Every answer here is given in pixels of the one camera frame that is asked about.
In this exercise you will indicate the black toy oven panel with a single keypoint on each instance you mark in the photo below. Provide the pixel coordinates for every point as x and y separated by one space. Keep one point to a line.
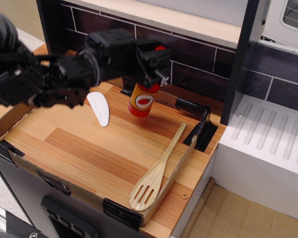
65 223

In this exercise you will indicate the red hot sauce bottle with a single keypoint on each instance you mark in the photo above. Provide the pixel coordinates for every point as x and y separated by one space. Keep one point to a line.
142 98

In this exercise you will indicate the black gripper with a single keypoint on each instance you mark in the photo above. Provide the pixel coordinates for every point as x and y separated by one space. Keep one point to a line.
113 54

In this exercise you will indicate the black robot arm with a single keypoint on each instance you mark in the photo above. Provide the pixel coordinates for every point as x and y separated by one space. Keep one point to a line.
47 80

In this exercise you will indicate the yellow handled toy knife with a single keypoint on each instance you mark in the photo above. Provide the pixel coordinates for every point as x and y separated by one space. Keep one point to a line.
100 107

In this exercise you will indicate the black shelf frame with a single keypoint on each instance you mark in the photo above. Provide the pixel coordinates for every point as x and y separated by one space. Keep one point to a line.
207 55

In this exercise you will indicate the cardboard fence with black tape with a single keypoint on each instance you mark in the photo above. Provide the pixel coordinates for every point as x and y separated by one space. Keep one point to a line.
107 162

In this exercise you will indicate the wooden slotted spoon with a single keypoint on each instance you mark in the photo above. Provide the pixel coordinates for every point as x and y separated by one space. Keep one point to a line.
147 189

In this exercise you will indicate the white appliance with rack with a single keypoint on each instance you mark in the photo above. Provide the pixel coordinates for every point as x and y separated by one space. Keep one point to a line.
282 22

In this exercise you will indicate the white toy sink drainboard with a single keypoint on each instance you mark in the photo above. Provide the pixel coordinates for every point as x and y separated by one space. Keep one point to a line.
257 156

